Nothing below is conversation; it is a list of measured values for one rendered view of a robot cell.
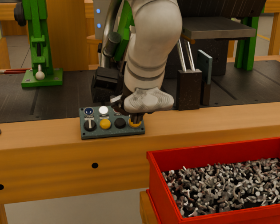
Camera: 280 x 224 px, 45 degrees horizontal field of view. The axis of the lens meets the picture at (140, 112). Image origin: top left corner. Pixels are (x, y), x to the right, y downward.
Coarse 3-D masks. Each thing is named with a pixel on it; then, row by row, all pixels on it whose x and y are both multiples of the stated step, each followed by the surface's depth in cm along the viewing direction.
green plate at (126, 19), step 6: (126, 0) 96; (126, 6) 94; (126, 12) 93; (120, 18) 100; (126, 18) 91; (132, 18) 92; (120, 24) 98; (126, 24) 91; (132, 24) 92; (120, 30) 97
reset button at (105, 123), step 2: (102, 120) 78; (104, 120) 78; (106, 120) 78; (108, 120) 78; (100, 122) 78; (102, 122) 78; (104, 122) 78; (106, 122) 78; (108, 122) 78; (100, 124) 78; (102, 124) 78; (104, 124) 78; (106, 124) 78; (108, 124) 78; (100, 126) 78; (102, 126) 78; (104, 126) 77; (106, 126) 77; (108, 126) 78; (104, 128) 78; (106, 128) 78
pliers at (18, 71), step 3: (12, 69) 131; (15, 69) 131; (18, 69) 131; (21, 69) 131; (24, 69) 131; (27, 69) 131; (0, 72) 129; (3, 72) 128; (6, 72) 128; (9, 72) 128; (12, 72) 128; (15, 72) 128; (18, 72) 128; (21, 72) 128; (24, 72) 128
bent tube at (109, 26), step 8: (112, 0) 99; (120, 0) 98; (112, 8) 101; (112, 16) 103; (104, 24) 105; (112, 24) 105; (104, 32) 105; (104, 40) 103; (104, 56) 101; (104, 64) 99
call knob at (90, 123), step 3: (87, 120) 78; (90, 120) 78; (84, 123) 78; (87, 123) 77; (90, 123) 77; (93, 123) 77; (84, 126) 77; (87, 126) 77; (90, 126) 77; (93, 126) 77; (87, 129) 77; (90, 129) 77
